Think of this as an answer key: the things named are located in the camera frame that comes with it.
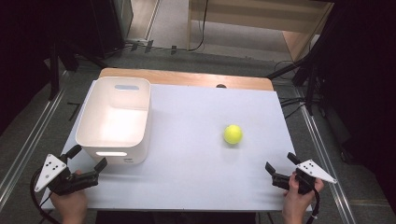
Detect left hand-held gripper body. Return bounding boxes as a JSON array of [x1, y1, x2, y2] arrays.
[[34, 153, 100, 197]]

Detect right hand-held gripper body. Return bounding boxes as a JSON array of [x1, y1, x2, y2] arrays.
[[272, 159, 338, 196]]

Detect white plastic bin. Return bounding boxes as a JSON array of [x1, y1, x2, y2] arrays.
[[75, 76, 152, 165]]

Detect yellow tennis ball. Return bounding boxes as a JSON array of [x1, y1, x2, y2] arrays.
[[222, 123, 244, 146]]

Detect person's left hand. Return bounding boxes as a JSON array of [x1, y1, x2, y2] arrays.
[[49, 169, 89, 224]]

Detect person's right hand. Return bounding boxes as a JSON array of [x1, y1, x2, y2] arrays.
[[281, 172, 325, 224]]

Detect black tripod stand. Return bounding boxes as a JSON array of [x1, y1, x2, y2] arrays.
[[265, 31, 332, 117]]

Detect black metal stand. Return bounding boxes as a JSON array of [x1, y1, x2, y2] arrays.
[[45, 36, 110, 102]]

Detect white board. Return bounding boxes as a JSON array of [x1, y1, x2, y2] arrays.
[[40, 81, 313, 213]]

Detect dark curtain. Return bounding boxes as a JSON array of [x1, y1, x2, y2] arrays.
[[317, 0, 396, 216]]

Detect wooden table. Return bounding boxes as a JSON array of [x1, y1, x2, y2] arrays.
[[98, 67, 276, 92]]

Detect dark cabinet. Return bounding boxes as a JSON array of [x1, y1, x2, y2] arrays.
[[89, 0, 135, 60]]

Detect light wooden furniture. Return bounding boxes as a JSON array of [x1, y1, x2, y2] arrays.
[[186, 0, 335, 63]]

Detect metal floor rail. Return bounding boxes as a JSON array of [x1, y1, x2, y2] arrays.
[[0, 71, 71, 203], [293, 87, 358, 224]]

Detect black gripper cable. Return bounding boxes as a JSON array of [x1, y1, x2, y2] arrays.
[[29, 168, 61, 224], [305, 189, 322, 224]]

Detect black floor cables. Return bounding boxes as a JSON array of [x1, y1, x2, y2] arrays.
[[273, 60, 316, 119]]

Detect black hanging cable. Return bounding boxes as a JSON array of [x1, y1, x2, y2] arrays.
[[187, 0, 210, 52]]

